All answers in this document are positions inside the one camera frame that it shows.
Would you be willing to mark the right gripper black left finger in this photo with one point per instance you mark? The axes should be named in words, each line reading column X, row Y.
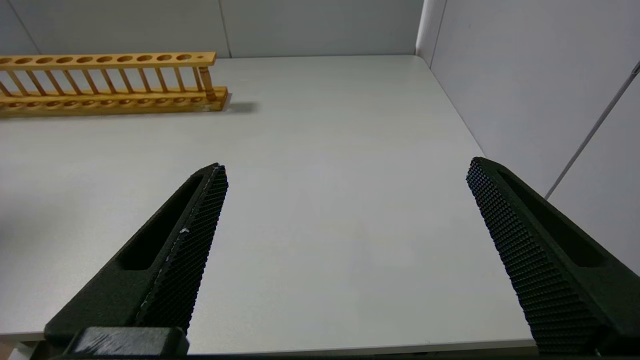
column 170, row 260

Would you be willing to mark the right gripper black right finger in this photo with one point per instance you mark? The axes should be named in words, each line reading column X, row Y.
column 550, row 270

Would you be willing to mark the wooden test tube rack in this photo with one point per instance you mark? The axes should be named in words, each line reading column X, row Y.
column 100, row 102

